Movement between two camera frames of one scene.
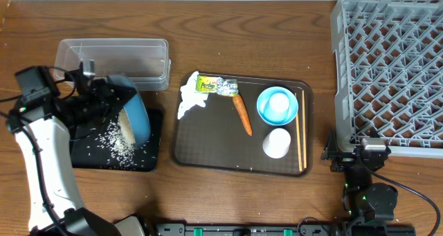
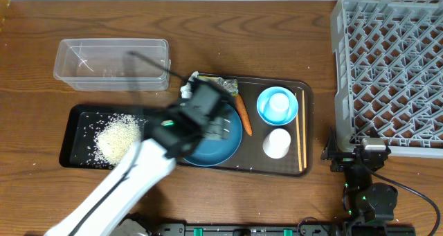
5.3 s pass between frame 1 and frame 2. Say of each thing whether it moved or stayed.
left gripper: moved
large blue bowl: moved
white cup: stayed
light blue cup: stayed
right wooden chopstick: stayed
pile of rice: moved
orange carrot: stayed
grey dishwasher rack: stayed
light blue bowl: stayed
